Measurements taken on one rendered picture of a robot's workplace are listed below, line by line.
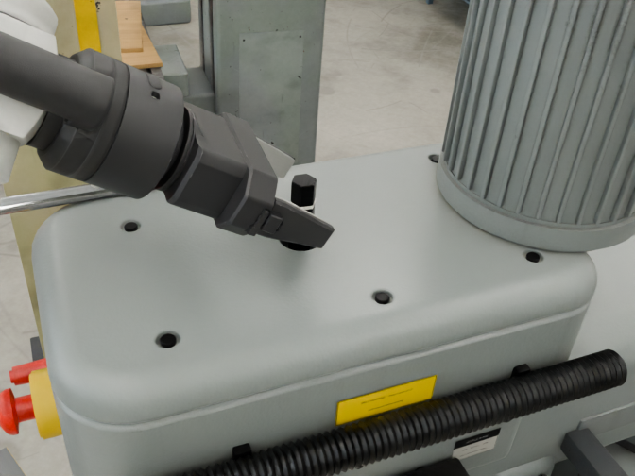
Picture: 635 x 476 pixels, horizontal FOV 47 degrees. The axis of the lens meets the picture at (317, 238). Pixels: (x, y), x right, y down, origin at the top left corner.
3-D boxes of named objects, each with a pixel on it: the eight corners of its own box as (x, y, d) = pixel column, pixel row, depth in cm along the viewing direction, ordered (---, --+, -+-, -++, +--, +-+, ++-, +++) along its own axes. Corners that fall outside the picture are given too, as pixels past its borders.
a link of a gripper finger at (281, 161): (299, 155, 64) (239, 129, 60) (280, 183, 65) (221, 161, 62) (293, 145, 65) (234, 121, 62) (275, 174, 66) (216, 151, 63)
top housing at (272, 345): (84, 551, 56) (51, 417, 46) (49, 325, 75) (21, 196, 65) (575, 397, 71) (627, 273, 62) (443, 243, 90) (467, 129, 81)
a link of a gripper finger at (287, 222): (315, 248, 58) (249, 227, 54) (336, 218, 57) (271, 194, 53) (321, 262, 57) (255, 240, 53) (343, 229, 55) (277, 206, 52)
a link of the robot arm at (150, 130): (199, 184, 64) (67, 136, 57) (253, 93, 60) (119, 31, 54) (232, 273, 55) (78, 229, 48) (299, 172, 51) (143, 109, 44)
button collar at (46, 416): (44, 454, 62) (32, 409, 59) (38, 402, 67) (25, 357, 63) (68, 448, 63) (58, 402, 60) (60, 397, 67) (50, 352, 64)
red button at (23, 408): (4, 448, 62) (-6, 417, 59) (1, 412, 65) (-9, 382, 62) (44, 437, 63) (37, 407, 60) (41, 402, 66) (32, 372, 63)
